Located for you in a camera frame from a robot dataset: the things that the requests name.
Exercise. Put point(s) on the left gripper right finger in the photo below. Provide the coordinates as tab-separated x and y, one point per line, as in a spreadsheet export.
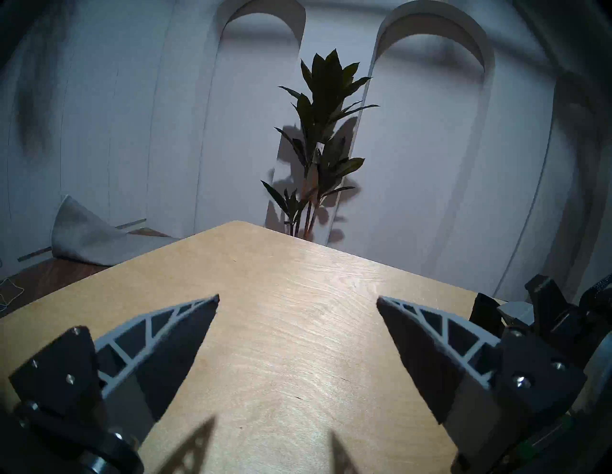
444	353

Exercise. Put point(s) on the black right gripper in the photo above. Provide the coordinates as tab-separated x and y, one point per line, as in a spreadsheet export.
554	315

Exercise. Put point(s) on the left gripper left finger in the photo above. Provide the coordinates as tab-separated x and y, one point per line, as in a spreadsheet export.
143	344

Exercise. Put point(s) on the rolled grey carpet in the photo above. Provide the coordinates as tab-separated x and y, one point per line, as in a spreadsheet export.
86	239

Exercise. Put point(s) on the tall dark-leaved plant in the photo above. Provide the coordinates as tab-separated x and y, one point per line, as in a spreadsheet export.
330	95

